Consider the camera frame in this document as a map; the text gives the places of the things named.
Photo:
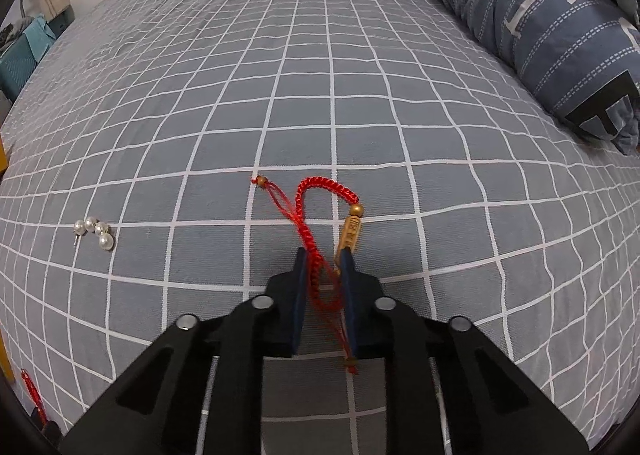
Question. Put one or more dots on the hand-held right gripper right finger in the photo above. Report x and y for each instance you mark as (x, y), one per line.
(350, 295)

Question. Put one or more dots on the grey checked bed sheet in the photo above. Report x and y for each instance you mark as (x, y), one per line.
(300, 110)

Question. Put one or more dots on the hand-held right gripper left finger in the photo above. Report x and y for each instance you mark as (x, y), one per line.
(300, 295)

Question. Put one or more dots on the blue grey folded quilt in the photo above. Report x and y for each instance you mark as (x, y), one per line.
(525, 10)

